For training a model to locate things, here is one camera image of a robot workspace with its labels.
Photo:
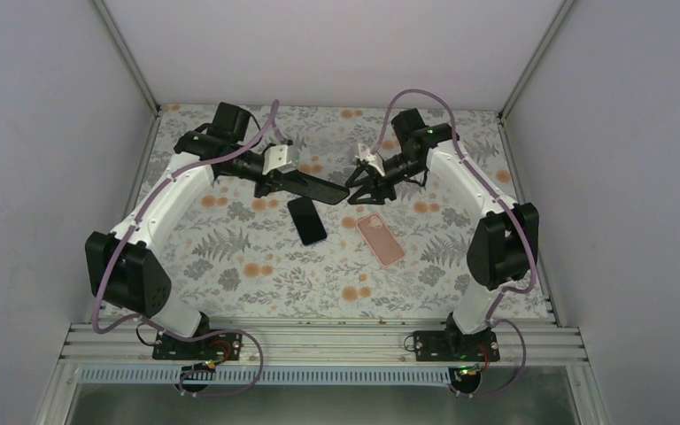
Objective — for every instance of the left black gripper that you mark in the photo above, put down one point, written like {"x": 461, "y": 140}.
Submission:
{"x": 267, "y": 185}

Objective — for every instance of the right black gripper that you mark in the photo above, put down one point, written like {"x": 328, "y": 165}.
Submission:
{"x": 378, "y": 191}

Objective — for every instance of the black phone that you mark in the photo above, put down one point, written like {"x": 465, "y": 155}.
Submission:
{"x": 306, "y": 185}

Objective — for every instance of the pink phone case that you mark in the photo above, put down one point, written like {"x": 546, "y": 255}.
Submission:
{"x": 383, "y": 244}

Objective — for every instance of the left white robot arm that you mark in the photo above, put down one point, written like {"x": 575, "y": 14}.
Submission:
{"x": 126, "y": 277}

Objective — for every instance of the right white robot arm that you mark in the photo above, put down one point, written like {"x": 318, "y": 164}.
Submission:
{"x": 502, "y": 253}

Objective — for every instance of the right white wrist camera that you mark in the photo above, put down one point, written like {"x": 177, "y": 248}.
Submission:
{"x": 369, "y": 159}

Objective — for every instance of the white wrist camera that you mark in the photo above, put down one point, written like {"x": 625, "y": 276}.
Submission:
{"x": 280, "y": 159}
{"x": 369, "y": 159}

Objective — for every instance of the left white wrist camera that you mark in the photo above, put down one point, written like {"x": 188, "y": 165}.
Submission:
{"x": 280, "y": 159}

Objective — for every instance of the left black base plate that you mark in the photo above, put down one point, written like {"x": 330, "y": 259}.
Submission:
{"x": 223, "y": 346}

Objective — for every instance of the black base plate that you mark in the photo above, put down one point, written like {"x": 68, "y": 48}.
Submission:
{"x": 223, "y": 346}
{"x": 446, "y": 346}

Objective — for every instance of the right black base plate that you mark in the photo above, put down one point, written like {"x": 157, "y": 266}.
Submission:
{"x": 446, "y": 346}

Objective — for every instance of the grey slotted cable duct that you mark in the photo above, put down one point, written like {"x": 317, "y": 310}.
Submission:
{"x": 270, "y": 375}

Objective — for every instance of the aluminium rail frame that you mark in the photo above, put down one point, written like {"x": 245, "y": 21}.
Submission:
{"x": 361, "y": 342}

